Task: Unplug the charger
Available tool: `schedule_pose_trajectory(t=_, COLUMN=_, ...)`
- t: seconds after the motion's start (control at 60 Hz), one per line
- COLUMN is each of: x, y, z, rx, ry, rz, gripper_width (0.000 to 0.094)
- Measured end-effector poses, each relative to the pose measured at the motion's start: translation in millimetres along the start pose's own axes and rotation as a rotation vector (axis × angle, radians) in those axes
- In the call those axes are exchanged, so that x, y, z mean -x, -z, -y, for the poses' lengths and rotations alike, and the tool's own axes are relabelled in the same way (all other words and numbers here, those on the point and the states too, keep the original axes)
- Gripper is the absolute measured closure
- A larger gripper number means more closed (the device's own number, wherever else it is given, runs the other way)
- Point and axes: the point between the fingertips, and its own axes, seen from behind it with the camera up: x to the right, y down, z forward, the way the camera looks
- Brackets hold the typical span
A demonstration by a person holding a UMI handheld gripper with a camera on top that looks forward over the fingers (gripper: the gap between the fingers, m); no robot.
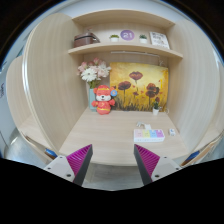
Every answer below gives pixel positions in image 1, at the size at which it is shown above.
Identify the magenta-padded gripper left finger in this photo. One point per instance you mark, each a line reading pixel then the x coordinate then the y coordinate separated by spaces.
pixel 71 165

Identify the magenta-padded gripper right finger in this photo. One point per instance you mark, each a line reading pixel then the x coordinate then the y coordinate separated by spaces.
pixel 155 165

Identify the white charger block blue ports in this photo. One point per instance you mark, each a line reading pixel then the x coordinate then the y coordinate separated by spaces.
pixel 172 132

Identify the pastel multicolour power strip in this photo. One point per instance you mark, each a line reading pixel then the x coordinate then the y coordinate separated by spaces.
pixel 148 135

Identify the white power adapter block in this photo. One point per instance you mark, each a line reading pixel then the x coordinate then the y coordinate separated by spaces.
pixel 147 127

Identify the grey round power plug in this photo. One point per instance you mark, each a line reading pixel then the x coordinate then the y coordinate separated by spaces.
pixel 139 125

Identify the small green plant white pot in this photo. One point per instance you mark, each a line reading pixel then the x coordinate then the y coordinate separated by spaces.
pixel 155 111

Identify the pale blue vase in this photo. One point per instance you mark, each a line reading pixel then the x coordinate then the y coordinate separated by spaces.
pixel 92 100

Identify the red plush toy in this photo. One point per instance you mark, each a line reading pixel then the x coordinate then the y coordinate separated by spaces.
pixel 104 101

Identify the yellow poppy flower painting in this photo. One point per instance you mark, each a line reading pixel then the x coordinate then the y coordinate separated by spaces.
pixel 140 86

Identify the pink and white flower bouquet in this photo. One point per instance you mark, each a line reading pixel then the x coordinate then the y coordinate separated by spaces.
pixel 93 71

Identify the white light bar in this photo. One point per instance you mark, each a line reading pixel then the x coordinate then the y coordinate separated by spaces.
pixel 135 53

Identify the wooden shelf unit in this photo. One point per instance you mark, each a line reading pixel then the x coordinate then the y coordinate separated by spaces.
pixel 123 48

